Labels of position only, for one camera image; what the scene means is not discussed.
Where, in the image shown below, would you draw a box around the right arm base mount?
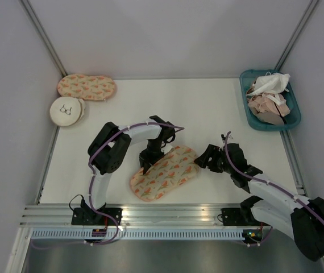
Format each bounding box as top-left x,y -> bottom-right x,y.
217,208 -> 259,226

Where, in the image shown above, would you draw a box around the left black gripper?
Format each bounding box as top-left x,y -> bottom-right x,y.
139,138 -> 165,174

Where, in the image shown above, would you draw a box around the round cream laundry bag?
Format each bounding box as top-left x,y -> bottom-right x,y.
49,97 -> 86,127

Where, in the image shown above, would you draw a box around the pink bra in basket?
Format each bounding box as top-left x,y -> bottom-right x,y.
248,94 -> 290,117

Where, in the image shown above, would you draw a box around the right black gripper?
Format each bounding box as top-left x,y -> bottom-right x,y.
193,143 -> 234,175

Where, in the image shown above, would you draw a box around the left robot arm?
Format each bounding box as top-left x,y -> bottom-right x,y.
84,115 -> 184,225

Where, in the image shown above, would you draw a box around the white bra in basket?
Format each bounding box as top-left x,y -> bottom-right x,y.
247,73 -> 290,96

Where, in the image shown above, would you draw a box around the white slotted cable duct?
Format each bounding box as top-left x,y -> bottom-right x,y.
31,228 -> 244,241

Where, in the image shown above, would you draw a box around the aluminium frame post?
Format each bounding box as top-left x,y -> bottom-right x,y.
19,0 -> 67,77
274,0 -> 321,71

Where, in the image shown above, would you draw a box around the aluminium front rail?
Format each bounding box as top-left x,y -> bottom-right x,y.
19,204 -> 240,229

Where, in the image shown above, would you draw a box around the right aluminium frame post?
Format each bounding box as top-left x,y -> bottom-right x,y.
274,0 -> 321,71

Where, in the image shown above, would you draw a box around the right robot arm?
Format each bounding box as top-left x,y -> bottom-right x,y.
194,143 -> 324,261

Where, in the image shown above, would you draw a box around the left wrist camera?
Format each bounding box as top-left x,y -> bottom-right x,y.
161,144 -> 173,154

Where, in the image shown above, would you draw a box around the teal plastic basket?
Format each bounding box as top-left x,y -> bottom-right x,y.
239,69 -> 301,131

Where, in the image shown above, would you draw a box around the left aluminium frame post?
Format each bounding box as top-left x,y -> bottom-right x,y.
19,0 -> 67,77

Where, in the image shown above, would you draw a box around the taupe bra in basket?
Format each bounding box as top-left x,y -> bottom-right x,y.
255,112 -> 285,126

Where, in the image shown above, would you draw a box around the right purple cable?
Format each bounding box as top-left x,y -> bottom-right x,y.
221,131 -> 324,261

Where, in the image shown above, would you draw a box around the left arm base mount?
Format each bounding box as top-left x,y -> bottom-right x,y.
71,207 -> 122,226

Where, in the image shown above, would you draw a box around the floral mesh laundry bag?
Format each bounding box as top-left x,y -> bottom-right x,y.
130,146 -> 200,202

